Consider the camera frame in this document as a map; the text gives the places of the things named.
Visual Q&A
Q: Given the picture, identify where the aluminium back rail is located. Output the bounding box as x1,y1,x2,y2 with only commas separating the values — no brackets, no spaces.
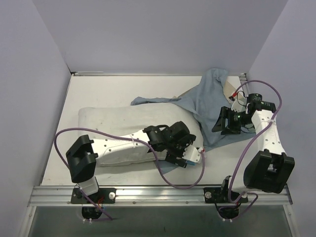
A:
72,72,104,77

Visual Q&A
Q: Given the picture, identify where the aluminium front rail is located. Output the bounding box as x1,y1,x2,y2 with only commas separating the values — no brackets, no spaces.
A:
28,186,293,207

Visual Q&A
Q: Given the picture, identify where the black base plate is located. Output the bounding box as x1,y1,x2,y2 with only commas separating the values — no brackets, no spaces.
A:
70,187,117,204
203,175,258,205

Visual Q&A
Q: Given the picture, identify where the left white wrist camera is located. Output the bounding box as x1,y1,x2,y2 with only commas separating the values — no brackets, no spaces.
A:
182,145,204,163

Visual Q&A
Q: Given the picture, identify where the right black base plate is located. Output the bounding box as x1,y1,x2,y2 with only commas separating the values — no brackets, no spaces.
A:
203,175,258,205

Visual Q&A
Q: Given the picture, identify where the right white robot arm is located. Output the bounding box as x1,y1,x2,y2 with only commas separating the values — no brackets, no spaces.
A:
212,93,295,202

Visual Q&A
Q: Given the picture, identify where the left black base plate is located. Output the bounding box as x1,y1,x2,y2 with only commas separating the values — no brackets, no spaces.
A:
70,187,117,204

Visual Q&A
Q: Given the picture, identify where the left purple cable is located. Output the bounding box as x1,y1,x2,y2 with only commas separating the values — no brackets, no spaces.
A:
54,127,206,190

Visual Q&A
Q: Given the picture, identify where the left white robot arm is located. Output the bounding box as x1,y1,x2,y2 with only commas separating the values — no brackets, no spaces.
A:
66,121,201,203

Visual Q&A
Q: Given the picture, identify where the white pillow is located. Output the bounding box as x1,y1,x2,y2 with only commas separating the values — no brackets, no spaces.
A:
78,103,205,168

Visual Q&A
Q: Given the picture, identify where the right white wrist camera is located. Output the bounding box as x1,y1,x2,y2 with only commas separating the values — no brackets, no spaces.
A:
229,94,247,113

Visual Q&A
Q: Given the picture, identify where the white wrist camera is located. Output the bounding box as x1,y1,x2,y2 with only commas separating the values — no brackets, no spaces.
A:
182,145,204,163
229,94,247,113

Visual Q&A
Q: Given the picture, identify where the blue pillowcase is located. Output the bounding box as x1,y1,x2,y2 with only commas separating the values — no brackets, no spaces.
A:
130,68,250,177

